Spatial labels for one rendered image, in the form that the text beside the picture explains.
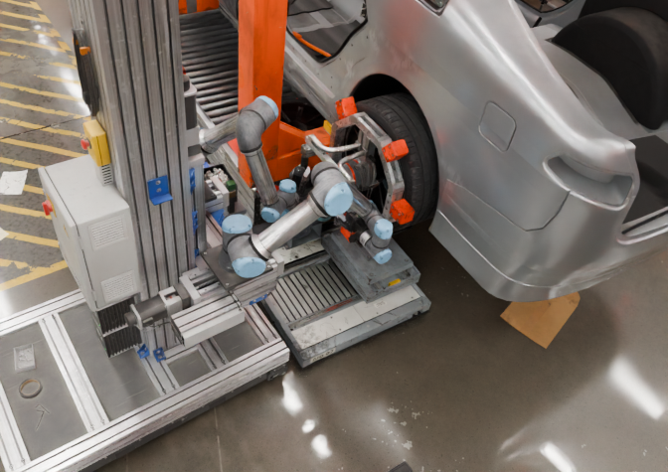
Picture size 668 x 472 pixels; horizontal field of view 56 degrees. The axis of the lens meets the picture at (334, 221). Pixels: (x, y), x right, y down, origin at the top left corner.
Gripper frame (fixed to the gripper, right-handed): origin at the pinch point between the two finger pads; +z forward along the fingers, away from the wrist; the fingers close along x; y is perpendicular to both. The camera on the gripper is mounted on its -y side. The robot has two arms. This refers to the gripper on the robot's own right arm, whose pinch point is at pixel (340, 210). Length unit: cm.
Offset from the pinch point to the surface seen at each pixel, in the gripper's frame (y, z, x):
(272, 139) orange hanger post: -1, 60, 3
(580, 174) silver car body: 60, -71, -50
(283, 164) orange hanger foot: -20, 60, -5
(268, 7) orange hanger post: 71, 60, 9
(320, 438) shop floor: -83, -59, 36
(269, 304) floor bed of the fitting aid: -75, 16, 23
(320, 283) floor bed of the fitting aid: -77, 18, -10
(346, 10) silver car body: 0, 167, -112
